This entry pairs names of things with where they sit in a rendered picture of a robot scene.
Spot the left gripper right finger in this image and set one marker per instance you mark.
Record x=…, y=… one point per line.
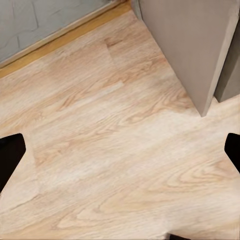
x=232, y=149

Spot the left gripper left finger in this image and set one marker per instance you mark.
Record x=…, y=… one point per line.
x=12, y=149

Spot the fixed window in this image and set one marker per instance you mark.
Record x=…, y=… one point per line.
x=31, y=29

